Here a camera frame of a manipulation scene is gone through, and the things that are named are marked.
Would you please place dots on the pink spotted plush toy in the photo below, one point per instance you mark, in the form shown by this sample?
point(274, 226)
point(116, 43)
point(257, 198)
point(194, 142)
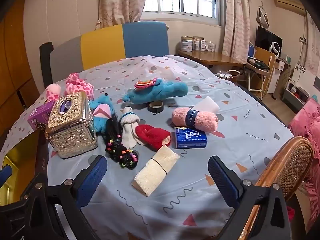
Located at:
point(77, 86)

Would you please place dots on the black beaded hair accessory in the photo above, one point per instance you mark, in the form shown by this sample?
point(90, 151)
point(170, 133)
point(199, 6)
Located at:
point(121, 155)

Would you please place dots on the cream loofah pad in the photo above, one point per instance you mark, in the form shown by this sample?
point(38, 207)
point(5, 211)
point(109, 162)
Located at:
point(155, 171)

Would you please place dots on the pink bedding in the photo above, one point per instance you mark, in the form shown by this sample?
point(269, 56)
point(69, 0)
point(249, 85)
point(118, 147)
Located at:
point(307, 135)

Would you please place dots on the hanging bag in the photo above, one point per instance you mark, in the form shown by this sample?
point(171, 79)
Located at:
point(263, 17)

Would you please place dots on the small blue and pink plush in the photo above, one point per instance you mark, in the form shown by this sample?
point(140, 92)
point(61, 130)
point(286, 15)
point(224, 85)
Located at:
point(100, 112)

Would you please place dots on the low shelf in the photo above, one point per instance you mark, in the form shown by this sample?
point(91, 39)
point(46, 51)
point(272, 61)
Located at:
point(297, 92)

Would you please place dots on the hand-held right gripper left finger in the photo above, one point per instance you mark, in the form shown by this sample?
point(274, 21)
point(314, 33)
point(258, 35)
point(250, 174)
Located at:
point(92, 177)

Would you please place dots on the white fan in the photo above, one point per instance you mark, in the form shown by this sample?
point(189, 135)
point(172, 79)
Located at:
point(275, 48)

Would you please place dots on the wooden folding chair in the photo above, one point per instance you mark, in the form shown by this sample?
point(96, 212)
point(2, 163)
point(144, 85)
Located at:
point(265, 57)

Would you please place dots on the white sponge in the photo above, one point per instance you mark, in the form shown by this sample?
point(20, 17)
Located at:
point(210, 103)

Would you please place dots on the clear plastic container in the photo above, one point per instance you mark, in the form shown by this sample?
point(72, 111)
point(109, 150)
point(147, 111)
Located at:
point(209, 46)

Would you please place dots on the white cabinet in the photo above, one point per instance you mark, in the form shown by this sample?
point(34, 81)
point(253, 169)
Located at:
point(281, 77)

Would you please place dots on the black tape roll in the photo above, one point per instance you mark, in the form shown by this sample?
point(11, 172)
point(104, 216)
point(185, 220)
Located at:
point(155, 108)

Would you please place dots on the rattan chair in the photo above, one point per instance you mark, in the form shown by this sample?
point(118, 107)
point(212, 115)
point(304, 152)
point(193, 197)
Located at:
point(287, 170)

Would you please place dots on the patterned curtain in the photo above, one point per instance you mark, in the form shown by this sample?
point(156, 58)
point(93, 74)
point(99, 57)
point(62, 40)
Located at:
point(236, 22)
point(120, 2)

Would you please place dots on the grey yellow blue chair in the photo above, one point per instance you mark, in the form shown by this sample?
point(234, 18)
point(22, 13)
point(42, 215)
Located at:
point(105, 45)

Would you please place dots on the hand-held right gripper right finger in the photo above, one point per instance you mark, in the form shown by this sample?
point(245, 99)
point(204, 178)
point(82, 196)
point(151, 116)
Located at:
point(222, 180)

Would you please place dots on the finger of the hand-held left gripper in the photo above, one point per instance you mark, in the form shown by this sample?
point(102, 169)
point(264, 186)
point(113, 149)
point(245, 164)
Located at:
point(5, 174)

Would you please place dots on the air conditioner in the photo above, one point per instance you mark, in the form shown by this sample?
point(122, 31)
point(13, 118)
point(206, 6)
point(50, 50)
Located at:
point(290, 4)

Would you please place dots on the black television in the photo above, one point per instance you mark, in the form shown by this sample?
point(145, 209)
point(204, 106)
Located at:
point(263, 38)

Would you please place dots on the wooden wardrobe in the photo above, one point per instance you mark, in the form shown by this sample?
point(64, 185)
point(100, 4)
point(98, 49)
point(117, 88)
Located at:
point(12, 67)

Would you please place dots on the blue tissue pack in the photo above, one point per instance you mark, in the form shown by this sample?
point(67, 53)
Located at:
point(191, 137)

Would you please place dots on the pink dishcloth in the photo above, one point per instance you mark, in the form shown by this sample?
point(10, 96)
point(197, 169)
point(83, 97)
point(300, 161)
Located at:
point(195, 119)

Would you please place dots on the red knit cloth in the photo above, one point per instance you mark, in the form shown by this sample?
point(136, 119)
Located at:
point(152, 135)

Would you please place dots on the silver ornate tissue box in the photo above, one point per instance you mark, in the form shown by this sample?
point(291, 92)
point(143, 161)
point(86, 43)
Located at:
point(71, 127)

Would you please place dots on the white sock doll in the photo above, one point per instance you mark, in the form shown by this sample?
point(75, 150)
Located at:
point(129, 130)

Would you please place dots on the blue monster plush toy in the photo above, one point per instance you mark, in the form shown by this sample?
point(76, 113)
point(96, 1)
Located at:
point(160, 92)

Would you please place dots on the purple box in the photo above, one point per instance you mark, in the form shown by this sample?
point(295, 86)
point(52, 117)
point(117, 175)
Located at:
point(40, 116)

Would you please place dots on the wooden desk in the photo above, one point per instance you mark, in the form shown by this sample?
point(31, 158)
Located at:
point(212, 58)

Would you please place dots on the printed light blue tablecloth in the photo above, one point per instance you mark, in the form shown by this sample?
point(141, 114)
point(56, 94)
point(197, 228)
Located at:
point(175, 205)

